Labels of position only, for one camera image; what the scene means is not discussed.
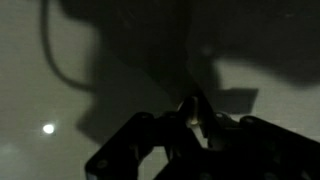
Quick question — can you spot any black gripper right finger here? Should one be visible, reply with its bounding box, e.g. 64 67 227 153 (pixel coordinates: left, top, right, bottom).
158 96 320 180

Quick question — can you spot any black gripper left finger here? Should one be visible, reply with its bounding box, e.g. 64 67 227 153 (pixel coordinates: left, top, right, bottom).
84 96 195 180

